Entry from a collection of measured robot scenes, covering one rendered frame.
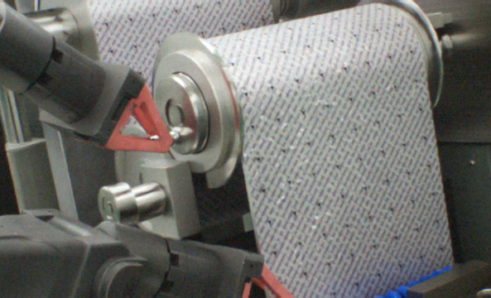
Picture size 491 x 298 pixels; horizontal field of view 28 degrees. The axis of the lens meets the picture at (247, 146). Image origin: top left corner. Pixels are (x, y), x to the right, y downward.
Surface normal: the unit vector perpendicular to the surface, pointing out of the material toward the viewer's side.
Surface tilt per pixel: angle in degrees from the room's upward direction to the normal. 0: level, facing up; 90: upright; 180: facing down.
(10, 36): 93
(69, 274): 112
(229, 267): 60
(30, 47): 93
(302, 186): 90
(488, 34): 90
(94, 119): 50
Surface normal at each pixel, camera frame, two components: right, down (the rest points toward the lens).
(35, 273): 0.76, 0.29
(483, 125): -0.80, 0.23
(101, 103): -0.66, -0.44
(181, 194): 0.57, 0.04
